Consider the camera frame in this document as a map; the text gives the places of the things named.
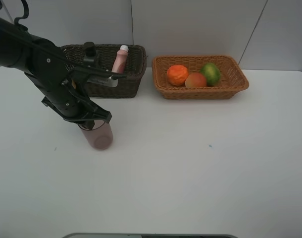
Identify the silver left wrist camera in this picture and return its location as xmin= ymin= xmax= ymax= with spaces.
xmin=74 ymin=65 xmax=128 ymax=88

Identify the pink squeeze bottle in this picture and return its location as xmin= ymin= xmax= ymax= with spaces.
xmin=111 ymin=45 xmax=129 ymax=73

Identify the light brown wicker basket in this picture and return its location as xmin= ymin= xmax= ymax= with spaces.
xmin=152 ymin=55 xmax=249 ymax=100

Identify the dark green pump bottle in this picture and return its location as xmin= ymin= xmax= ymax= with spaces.
xmin=83 ymin=42 xmax=99 ymax=67

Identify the orange tangerine fruit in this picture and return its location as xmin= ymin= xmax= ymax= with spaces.
xmin=166 ymin=64 xmax=189 ymax=86

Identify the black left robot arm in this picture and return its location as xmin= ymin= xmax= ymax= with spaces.
xmin=0 ymin=18 xmax=112 ymax=130

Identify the dark brown wicker basket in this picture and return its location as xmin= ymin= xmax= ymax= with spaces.
xmin=59 ymin=44 xmax=147 ymax=99

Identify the translucent pink plastic cup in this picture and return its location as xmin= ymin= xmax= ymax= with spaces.
xmin=79 ymin=120 xmax=113 ymax=150

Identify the red yellow peach fruit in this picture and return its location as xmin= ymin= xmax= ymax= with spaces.
xmin=185 ymin=72 xmax=207 ymax=88

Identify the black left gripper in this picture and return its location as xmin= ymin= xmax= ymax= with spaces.
xmin=41 ymin=84 xmax=113 ymax=131

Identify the green mango fruit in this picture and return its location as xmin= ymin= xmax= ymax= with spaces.
xmin=199 ymin=62 xmax=221 ymax=86

